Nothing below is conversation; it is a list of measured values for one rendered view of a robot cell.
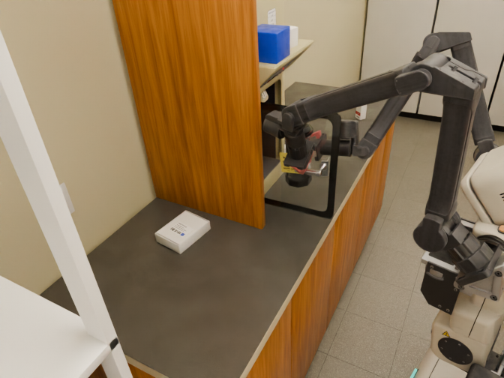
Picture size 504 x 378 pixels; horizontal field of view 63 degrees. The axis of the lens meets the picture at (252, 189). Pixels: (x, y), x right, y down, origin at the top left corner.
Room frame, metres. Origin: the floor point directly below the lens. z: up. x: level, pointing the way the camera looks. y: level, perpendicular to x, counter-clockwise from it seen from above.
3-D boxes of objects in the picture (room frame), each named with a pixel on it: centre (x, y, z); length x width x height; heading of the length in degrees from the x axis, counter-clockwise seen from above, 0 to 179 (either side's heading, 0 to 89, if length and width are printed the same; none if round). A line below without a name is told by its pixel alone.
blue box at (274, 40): (1.30, -0.08, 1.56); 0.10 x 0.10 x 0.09; 60
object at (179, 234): (1.14, 0.26, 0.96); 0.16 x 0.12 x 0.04; 142
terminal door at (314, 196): (1.18, -0.14, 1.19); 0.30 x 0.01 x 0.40; 62
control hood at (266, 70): (1.37, -0.12, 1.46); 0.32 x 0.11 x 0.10; 150
